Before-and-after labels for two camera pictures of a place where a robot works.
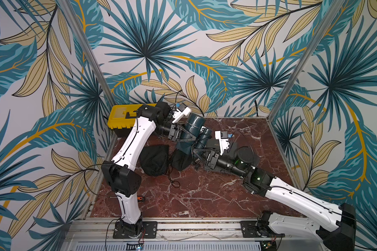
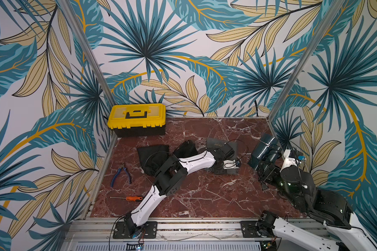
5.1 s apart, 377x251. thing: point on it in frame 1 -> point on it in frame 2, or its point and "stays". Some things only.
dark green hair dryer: x=195 y=125 -> x=267 y=151
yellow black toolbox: x=122 y=118 stays
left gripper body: x=173 y=132 -> x=220 y=168
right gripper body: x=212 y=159 -> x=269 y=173
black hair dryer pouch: x=154 y=159 stays
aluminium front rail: x=190 y=229 stays
